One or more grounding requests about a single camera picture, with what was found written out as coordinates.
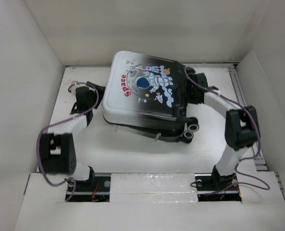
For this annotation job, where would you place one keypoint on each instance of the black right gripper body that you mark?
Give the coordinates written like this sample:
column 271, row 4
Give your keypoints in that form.
column 190, row 95

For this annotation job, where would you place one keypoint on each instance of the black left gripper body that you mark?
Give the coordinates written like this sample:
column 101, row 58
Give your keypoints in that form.
column 94, row 97

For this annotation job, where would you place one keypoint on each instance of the black white astronaut suitcase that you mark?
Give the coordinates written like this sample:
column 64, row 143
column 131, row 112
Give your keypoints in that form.
column 148, row 94

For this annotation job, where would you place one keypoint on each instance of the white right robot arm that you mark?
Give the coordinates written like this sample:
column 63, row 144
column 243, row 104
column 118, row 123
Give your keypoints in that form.
column 220, row 183

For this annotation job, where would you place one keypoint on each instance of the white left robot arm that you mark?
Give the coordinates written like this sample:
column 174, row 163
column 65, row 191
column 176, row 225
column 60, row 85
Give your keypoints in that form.
column 56, row 155

